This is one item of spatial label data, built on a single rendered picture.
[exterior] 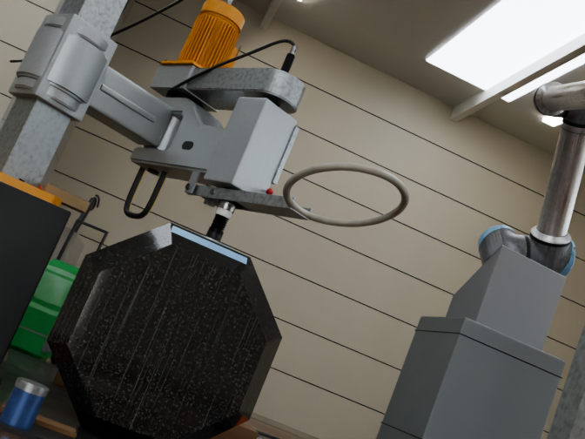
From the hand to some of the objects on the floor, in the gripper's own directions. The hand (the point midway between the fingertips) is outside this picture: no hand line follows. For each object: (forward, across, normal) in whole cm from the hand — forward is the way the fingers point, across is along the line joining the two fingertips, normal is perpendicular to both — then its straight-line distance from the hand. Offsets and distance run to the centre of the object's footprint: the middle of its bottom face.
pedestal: (+122, +155, -213) cm, 290 cm away
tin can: (+121, +115, -93) cm, 191 cm away
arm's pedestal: (+123, -24, -91) cm, 155 cm away
